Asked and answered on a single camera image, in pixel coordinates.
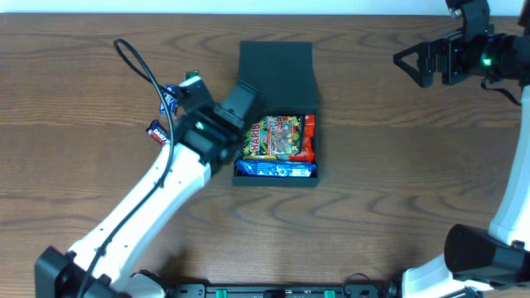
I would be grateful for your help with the black box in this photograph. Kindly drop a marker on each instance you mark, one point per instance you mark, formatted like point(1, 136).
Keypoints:
point(282, 72)

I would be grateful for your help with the red candy bag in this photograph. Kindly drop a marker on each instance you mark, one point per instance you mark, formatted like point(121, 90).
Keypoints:
point(307, 153)

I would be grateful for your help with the purple Dairy Milk bar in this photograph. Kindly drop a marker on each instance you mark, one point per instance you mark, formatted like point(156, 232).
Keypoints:
point(158, 132)

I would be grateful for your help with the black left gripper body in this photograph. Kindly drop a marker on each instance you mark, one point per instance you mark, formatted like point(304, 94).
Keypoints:
point(243, 125)

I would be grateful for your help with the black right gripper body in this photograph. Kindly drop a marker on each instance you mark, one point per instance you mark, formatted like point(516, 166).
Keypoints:
point(437, 63)

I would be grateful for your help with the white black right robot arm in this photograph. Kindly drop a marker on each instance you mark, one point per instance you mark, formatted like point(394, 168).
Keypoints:
point(495, 258)

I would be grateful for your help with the black Haribo gummy bag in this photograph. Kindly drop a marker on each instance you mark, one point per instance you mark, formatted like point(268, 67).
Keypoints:
point(280, 136)

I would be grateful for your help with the yellow Hacks candy bag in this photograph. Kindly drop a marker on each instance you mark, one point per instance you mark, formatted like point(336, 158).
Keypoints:
point(260, 157)

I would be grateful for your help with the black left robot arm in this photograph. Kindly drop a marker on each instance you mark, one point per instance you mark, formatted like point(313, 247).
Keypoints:
point(103, 263)

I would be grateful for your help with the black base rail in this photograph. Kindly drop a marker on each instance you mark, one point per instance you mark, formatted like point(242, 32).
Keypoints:
point(359, 290)

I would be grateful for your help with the blue cookie pack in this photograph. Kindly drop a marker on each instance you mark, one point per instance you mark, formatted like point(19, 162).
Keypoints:
point(275, 168)

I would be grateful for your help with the green white candy stick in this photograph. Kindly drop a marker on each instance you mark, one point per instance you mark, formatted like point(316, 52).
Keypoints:
point(191, 74)

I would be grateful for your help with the blue Eclipse mint box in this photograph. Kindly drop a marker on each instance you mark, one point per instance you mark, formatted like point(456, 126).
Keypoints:
point(171, 102)

